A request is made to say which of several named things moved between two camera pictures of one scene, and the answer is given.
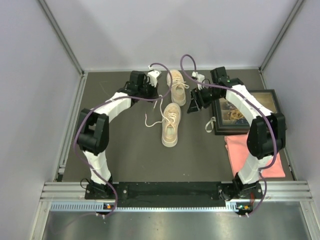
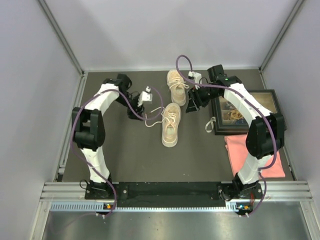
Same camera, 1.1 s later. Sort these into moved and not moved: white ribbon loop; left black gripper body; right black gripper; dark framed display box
Moved: left black gripper body
Not moved: dark framed display box; white ribbon loop; right black gripper
